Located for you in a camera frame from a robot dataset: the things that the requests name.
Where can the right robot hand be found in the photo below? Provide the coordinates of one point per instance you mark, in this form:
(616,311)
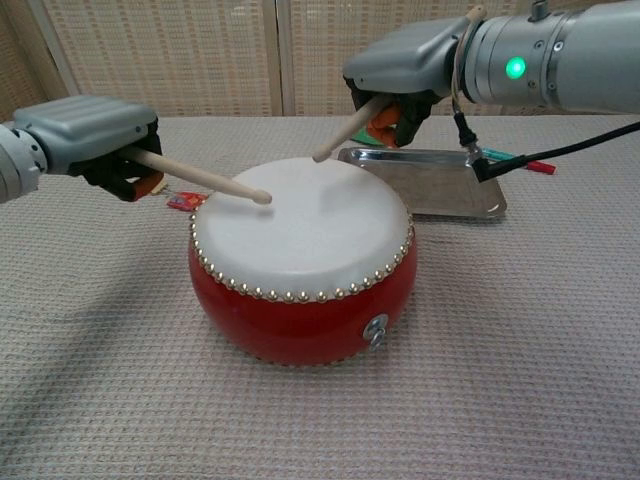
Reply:
(405,65)

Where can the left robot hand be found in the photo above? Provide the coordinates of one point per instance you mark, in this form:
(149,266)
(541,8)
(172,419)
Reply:
(85,130)

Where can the wooden drumstick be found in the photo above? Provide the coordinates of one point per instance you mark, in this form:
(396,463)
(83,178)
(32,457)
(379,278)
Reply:
(345,132)
(210,180)

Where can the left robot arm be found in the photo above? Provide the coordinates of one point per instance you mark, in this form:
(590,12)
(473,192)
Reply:
(15,160)

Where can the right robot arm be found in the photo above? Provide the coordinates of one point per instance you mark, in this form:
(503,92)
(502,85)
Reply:
(575,55)

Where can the rectangular metal tray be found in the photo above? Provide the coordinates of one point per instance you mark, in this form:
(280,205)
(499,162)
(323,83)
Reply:
(425,185)

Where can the red drum white skin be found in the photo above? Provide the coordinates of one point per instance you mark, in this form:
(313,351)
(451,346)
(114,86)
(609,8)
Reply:
(300,235)

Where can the woven bamboo folding screen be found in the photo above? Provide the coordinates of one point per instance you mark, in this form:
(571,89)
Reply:
(175,50)

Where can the small red packet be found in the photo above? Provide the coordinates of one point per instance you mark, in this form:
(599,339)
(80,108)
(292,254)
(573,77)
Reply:
(185,201)

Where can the teal marker red cap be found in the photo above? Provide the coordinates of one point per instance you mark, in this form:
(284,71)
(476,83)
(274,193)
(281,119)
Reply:
(542,167)

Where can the white woven tablecloth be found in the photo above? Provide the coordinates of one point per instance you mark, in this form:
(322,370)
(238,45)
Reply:
(100,350)

